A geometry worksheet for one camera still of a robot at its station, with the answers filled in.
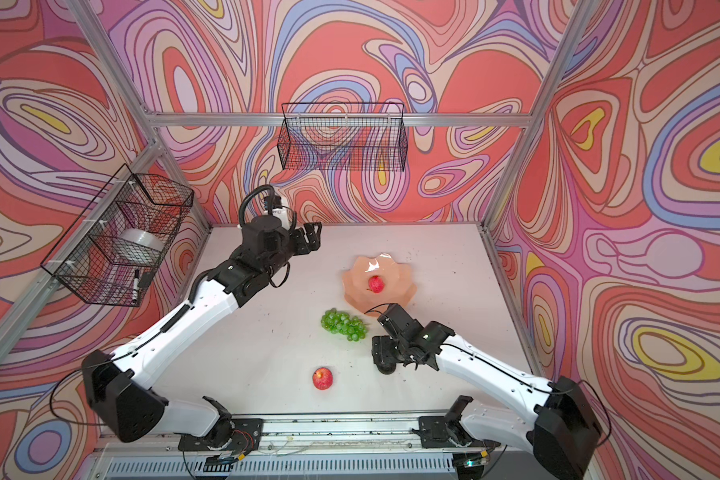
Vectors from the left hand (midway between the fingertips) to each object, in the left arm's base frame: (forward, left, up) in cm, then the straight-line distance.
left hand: (311, 225), depth 74 cm
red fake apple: (0, -17, -28) cm, 32 cm away
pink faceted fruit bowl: (+5, -24, -30) cm, 39 cm away
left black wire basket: (-7, +45, +1) cm, 46 cm away
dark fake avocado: (-26, -20, -29) cm, 44 cm away
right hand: (-24, -20, -27) cm, 42 cm away
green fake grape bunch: (-14, -7, -27) cm, 31 cm away
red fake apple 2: (-29, -2, -29) cm, 41 cm away
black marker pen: (-13, +43, -8) cm, 45 cm away
